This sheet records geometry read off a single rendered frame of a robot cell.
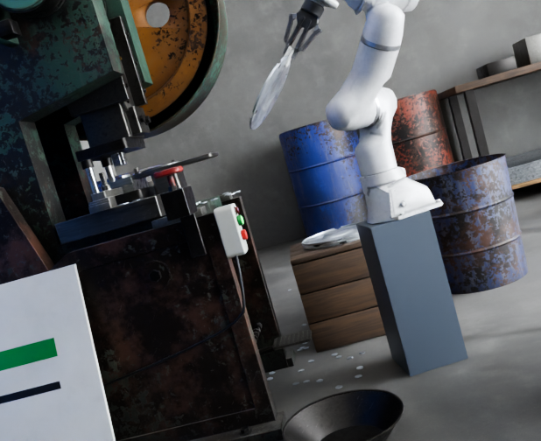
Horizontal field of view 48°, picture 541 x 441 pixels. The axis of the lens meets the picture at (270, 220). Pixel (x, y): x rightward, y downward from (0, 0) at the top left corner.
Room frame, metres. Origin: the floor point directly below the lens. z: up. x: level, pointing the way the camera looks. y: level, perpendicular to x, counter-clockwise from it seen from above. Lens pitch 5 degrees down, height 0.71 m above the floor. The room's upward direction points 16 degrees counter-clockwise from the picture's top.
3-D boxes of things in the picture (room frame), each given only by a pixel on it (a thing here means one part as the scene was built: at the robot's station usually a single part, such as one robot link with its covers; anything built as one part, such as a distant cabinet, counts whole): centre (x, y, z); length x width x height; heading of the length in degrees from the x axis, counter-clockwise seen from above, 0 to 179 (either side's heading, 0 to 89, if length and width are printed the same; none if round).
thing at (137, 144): (1.91, 0.41, 0.86); 0.20 x 0.16 x 0.05; 173
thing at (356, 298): (2.32, -0.24, 0.18); 0.40 x 0.38 x 0.35; 87
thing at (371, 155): (1.83, -0.38, 0.71); 0.18 x 0.11 x 0.25; 129
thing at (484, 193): (2.49, -0.77, 0.24); 0.42 x 0.42 x 0.48
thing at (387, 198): (1.81, -0.39, 0.52); 0.22 x 0.19 x 0.14; 94
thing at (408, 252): (1.81, -0.35, 0.23); 0.18 x 0.18 x 0.45; 4
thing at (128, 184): (1.91, 0.40, 0.76); 0.15 x 0.09 x 0.05; 173
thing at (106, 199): (1.74, 0.42, 0.76); 0.17 x 0.06 x 0.10; 173
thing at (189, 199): (1.57, 0.21, 0.62); 0.10 x 0.06 x 0.20; 173
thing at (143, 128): (1.90, 0.36, 1.04); 0.17 x 0.15 x 0.30; 83
